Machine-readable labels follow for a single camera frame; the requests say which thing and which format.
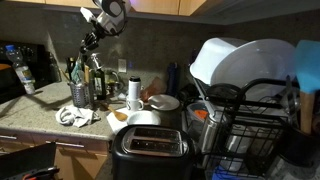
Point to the dark olive oil bottle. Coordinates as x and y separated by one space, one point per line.
100 87

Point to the blue spatula wooden handle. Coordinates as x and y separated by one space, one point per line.
307 66

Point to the white tub in rack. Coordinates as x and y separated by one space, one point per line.
211 54

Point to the blue canister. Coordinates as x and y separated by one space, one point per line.
172 79

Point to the white plate on counter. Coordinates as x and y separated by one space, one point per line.
163 102

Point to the black microwave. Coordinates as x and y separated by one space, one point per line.
36 57

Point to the white mug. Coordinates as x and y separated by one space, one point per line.
134 105

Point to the clear plastic water bottle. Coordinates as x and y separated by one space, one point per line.
21 68

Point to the white tumbler with black lid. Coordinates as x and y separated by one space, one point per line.
134 87

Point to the white cutting board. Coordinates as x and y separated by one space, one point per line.
114 123

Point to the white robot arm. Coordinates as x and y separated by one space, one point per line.
111 21

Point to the black toaster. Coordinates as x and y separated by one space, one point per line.
150 152

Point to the white bowl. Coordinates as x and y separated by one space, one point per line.
143 118

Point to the black dish rack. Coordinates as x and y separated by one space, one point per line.
252 133

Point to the white crumpled cloth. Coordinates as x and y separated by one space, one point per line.
74 116

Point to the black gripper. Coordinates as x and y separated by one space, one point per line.
90 41

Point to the orange plastic bag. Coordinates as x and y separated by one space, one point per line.
156 87

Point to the perforated steel utensil holder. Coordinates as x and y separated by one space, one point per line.
82 95

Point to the steel cup in rack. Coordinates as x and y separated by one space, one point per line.
209 131

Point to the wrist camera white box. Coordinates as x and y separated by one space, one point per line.
88 15

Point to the large white plate in rack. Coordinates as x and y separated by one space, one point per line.
266 58

